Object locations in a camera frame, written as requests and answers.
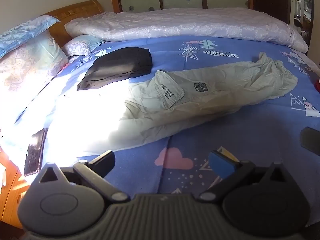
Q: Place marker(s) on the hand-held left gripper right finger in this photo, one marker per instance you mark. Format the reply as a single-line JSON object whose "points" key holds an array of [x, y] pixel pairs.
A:
{"points": [[221, 165]]}

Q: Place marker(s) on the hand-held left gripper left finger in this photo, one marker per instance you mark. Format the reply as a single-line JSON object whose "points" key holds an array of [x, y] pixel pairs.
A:
{"points": [[101, 161]]}

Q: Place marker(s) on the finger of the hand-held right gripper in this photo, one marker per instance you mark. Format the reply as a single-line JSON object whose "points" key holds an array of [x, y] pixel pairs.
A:
{"points": [[311, 140]]}

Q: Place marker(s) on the beige cargo pants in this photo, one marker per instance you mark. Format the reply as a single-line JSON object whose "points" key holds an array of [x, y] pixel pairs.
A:
{"points": [[200, 97]]}

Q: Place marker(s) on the folded black pants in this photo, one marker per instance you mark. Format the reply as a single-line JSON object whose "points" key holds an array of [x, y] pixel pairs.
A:
{"points": [[120, 65]]}

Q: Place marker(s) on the blue printed bed sheet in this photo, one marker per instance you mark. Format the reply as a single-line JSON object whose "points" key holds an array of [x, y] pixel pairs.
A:
{"points": [[240, 135]]}

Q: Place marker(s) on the pile of clothes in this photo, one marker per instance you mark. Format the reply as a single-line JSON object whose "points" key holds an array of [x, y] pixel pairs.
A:
{"points": [[318, 85]]}

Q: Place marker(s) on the black smartphone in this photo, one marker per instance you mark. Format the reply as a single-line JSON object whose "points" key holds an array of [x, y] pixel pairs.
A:
{"points": [[35, 152]]}

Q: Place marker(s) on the wooden bedside table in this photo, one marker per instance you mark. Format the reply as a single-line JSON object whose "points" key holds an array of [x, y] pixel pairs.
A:
{"points": [[12, 200]]}

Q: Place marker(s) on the small pale patterned pillow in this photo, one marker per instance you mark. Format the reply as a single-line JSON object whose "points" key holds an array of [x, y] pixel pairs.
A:
{"points": [[80, 44]]}

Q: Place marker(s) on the pink floral pillow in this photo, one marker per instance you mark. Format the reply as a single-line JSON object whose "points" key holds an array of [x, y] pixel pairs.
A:
{"points": [[27, 67]]}

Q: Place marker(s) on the dark display cabinet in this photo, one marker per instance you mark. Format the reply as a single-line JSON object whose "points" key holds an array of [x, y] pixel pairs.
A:
{"points": [[303, 10]]}

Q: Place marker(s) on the lilac floral quilt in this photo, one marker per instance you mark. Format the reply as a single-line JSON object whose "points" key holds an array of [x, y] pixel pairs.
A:
{"points": [[180, 25]]}

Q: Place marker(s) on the blue patterned pillow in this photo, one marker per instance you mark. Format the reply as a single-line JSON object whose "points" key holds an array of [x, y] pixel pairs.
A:
{"points": [[22, 33]]}

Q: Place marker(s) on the wooden headboard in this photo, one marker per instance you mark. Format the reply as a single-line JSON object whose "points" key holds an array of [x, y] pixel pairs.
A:
{"points": [[72, 11]]}

